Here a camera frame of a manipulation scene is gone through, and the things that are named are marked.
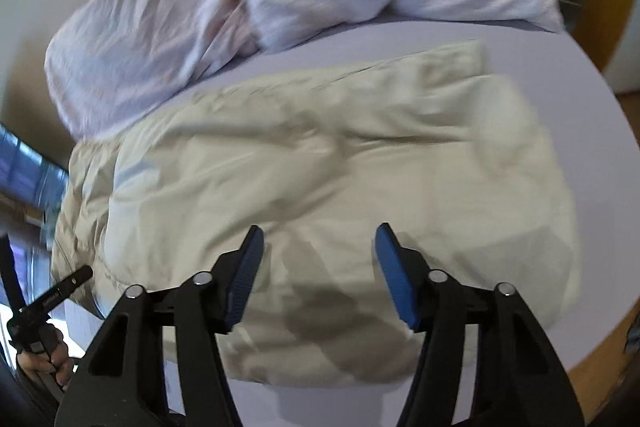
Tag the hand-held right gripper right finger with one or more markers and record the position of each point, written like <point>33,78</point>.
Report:
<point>397,279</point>

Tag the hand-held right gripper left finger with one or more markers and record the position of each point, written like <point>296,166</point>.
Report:
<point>244,279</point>

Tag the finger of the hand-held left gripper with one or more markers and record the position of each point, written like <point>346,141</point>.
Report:
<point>67,284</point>
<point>9,272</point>

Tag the cream puffer jacket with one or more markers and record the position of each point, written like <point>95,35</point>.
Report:
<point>325,157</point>

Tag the person's left hand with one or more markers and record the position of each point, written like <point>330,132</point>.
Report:
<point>50,362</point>

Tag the window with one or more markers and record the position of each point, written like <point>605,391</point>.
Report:
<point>25,167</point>

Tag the bed with lavender sheet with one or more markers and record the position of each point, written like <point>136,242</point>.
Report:
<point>380,34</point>

